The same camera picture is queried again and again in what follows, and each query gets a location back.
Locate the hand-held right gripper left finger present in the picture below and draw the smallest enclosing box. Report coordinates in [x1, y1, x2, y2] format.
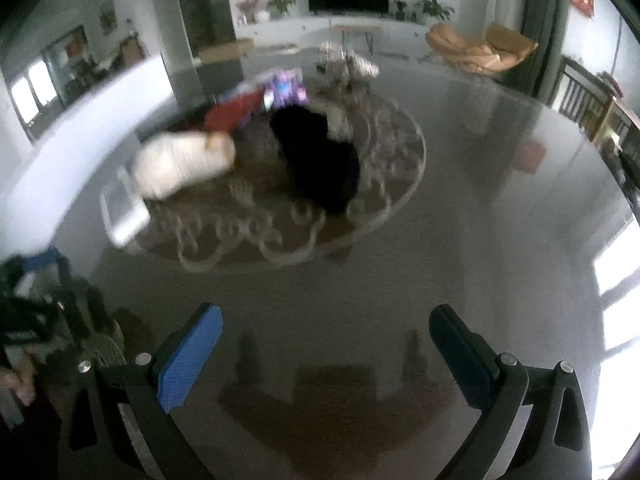
[59, 303, 223, 480]

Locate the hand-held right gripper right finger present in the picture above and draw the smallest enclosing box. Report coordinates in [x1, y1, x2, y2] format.
[429, 304, 593, 480]

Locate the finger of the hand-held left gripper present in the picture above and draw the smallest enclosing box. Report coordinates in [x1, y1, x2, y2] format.
[25, 246, 76, 283]

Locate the white cloth bundle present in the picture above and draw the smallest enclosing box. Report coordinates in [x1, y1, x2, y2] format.
[131, 130, 237, 200]

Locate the red packet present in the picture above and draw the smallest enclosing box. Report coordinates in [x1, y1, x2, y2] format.
[204, 91, 265, 133]

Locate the black cloth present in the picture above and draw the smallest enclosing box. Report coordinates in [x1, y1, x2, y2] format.
[270, 104, 362, 216]

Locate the round glass desktop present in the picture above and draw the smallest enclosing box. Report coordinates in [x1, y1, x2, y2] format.
[30, 45, 636, 480]

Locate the person's left hand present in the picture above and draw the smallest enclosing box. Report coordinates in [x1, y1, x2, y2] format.
[0, 365, 38, 408]

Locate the white partition board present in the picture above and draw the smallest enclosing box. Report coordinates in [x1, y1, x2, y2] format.
[0, 55, 201, 261]

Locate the brown patterned round mat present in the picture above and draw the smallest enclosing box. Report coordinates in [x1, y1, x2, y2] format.
[127, 67, 427, 273]

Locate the cardboard box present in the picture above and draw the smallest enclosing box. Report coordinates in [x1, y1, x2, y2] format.
[199, 39, 256, 66]

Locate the printed tissue box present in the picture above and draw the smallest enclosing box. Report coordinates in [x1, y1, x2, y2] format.
[262, 69, 308, 110]

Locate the wooden dining table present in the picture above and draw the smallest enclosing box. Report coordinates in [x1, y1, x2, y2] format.
[602, 95, 640, 161]

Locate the dark wooden dining chair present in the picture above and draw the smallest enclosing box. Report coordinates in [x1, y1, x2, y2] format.
[557, 55, 613, 121]

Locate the dark tall cabinet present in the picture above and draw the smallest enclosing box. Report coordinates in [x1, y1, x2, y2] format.
[172, 0, 238, 46]

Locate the tan lounge chair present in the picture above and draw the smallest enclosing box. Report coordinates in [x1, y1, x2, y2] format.
[425, 21, 538, 77]

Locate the red flower vase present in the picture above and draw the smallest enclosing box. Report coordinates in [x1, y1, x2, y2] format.
[236, 0, 263, 25]

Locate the green potted plant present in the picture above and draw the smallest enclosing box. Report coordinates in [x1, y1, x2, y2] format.
[267, 0, 297, 21]

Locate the dark green curtain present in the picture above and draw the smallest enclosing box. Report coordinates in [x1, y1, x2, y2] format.
[520, 0, 571, 101]

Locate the white television cabinet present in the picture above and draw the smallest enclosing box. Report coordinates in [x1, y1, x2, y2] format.
[235, 12, 436, 56]

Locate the large leafy potted plant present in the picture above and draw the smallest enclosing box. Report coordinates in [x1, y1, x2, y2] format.
[415, 0, 456, 23]

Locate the framed wall picture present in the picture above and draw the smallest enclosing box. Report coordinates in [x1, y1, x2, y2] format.
[99, 0, 117, 36]

